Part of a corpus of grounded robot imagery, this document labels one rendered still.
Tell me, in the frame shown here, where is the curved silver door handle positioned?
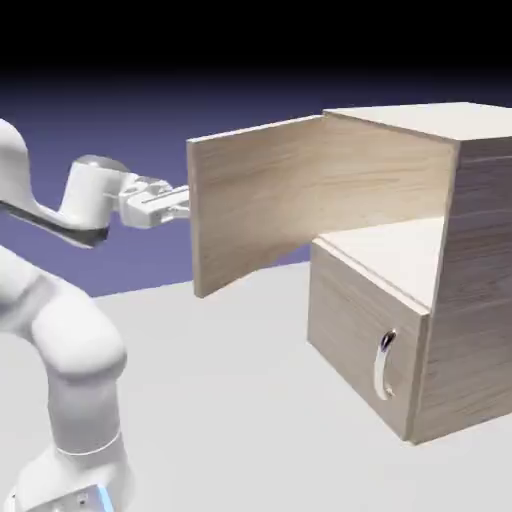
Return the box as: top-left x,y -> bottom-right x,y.
373,328 -> 398,402

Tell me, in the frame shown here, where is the light wood cabinet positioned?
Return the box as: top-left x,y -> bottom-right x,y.
306,101 -> 512,446

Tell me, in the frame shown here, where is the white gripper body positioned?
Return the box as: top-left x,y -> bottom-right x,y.
118,190 -> 177,232

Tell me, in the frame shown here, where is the light wood closed cabinet door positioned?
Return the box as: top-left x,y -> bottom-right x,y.
306,239 -> 432,445

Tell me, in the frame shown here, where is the light wood cabinet door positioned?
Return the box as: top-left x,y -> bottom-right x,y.
306,239 -> 432,445
186,114 -> 327,300

